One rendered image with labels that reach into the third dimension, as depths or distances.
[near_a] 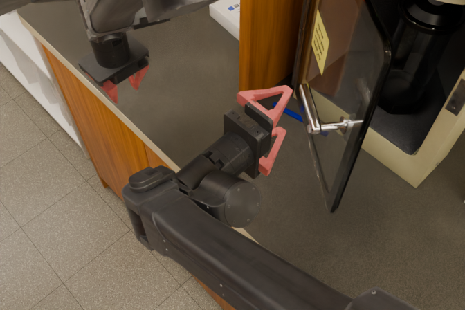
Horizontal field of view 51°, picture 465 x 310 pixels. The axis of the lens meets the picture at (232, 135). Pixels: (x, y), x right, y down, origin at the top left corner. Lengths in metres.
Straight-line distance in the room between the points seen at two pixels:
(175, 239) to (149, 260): 1.40
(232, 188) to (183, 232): 0.09
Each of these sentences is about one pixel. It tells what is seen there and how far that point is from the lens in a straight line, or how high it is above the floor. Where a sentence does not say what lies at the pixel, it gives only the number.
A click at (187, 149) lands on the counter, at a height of 0.94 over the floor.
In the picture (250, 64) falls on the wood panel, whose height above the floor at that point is 1.07.
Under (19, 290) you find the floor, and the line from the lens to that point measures 2.01.
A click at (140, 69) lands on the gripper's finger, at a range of 0.84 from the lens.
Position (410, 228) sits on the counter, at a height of 0.94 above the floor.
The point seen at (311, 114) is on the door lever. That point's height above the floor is 1.21.
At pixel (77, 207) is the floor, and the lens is 2.08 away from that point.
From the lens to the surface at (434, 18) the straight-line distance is 0.85.
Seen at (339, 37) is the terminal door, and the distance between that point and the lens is 0.72.
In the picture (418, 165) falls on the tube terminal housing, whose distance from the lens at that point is 0.96.
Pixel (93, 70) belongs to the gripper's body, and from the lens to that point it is 0.82.
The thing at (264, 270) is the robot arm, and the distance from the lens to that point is 0.45.
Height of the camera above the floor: 1.77
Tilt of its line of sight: 54 degrees down
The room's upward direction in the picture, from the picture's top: straight up
